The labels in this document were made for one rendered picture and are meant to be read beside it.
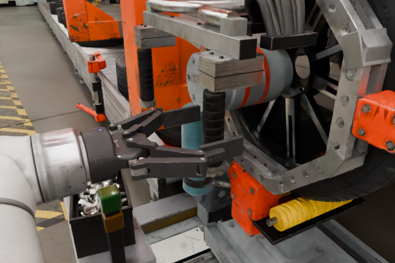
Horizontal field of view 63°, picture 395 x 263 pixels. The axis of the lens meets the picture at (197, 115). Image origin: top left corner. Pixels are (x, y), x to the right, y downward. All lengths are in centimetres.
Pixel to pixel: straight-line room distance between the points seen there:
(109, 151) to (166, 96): 76
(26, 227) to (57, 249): 120
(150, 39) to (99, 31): 228
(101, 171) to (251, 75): 26
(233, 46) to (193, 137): 42
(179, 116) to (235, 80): 13
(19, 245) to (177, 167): 19
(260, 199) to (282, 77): 33
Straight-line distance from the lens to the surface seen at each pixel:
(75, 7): 300
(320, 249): 120
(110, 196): 68
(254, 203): 87
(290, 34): 51
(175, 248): 136
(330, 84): 74
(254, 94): 69
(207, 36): 54
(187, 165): 42
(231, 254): 125
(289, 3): 53
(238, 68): 49
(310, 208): 88
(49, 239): 164
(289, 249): 112
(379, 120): 56
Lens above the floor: 106
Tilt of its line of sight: 24 degrees down
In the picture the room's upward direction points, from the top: straight up
